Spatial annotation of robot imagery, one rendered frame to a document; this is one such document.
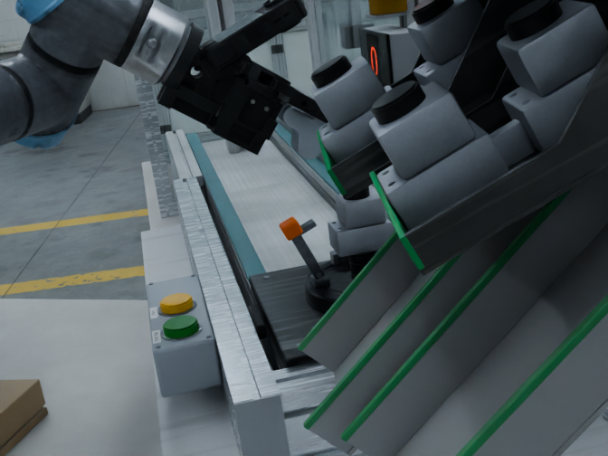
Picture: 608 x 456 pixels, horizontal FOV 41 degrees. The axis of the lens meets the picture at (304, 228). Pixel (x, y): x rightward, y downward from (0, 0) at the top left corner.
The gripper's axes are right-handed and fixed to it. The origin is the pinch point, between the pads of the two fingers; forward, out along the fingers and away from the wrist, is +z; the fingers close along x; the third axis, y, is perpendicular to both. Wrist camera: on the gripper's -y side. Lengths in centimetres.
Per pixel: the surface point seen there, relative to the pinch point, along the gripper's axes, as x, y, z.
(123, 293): -267, 120, 35
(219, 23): -105, -3, -3
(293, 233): 1.0, 13.4, -0.3
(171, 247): -62, 37, 2
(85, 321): -35, 46, -11
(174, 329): 0.1, 29.1, -6.8
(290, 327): 5.3, 21.9, 3.1
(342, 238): 2.2, 11.3, 4.5
